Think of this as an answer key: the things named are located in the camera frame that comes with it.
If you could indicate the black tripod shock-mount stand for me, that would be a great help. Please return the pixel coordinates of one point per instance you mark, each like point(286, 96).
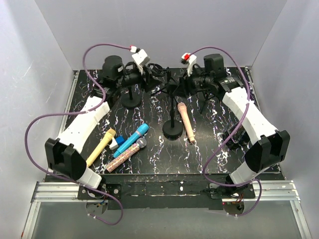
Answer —
point(159, 71)

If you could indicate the black round-base mic stand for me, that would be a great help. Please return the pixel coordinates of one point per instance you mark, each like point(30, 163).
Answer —
point(129, 98)

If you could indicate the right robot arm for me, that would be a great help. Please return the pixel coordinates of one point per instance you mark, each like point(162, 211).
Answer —
point(268, 145)

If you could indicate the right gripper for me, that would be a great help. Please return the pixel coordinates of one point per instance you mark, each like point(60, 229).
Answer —
point(181, 91)

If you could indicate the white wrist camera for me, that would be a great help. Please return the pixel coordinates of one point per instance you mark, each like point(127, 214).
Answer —
point(189, 60)
point(140, 58)

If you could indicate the blue and white block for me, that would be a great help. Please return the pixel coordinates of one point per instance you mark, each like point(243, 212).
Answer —
point(116, 142)

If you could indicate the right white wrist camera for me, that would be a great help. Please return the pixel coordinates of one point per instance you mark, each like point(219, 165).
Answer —
point(189, 60)

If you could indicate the pink microphone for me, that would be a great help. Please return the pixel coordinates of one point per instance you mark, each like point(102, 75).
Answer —
point(185, 118)

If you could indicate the glitter rhinestone microphone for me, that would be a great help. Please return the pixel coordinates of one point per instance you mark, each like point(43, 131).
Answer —
point(139, 144)

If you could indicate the cyan blue microphone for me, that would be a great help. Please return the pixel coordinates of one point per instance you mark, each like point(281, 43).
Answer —
point(141, 130)

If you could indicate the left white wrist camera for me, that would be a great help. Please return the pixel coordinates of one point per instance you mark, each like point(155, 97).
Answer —
point(140, 58)

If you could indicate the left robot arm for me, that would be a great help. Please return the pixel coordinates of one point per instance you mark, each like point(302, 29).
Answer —
point(64, 153)

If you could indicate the cream yellow microphone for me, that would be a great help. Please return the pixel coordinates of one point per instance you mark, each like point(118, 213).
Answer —
point(100, 147)

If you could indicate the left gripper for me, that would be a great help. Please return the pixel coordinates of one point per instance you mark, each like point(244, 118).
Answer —
point(152, 82)

